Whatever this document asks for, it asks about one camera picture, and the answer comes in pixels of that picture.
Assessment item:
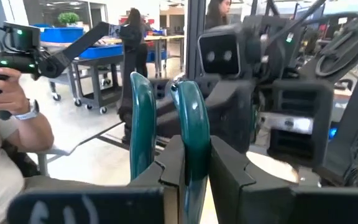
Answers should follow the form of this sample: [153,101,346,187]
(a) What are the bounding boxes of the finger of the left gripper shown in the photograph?
[267,78,336,169]
[210,79,259,154]

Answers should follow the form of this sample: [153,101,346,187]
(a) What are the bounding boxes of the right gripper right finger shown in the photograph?
[209,135,358,224]

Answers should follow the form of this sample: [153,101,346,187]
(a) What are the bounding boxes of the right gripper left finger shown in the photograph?
[6,134,186,224]

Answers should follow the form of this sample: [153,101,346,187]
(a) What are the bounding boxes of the pruning shears with wrist strap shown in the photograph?
[129,71,211,224]

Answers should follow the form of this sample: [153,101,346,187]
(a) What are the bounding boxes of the wooden workbench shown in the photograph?
[144,34,186,78]

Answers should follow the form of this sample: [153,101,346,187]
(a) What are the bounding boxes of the black wheeled cart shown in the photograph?
[50,54,127,114]

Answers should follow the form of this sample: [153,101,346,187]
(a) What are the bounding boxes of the grey metal chair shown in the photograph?
[35,142,80,178]

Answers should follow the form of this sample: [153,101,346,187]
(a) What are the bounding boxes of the blue plastic bin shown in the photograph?
[78,44,126,60]
[32,24,85,44]

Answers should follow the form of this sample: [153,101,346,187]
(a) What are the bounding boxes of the white wristwatch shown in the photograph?
[12,98,40,121]

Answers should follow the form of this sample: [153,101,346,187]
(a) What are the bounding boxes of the person's hand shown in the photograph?
[0,67,23,116]

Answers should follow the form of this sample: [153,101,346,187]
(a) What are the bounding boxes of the green bushy plant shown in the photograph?
[57,11,81,26]

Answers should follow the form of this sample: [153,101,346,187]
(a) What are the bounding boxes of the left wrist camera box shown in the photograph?
[196,26,244,78]

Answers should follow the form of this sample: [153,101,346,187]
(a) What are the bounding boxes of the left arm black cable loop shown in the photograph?
[314,17,358,78]

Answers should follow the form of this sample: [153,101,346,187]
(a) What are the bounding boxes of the black vertical post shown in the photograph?
[185,0,207,80]

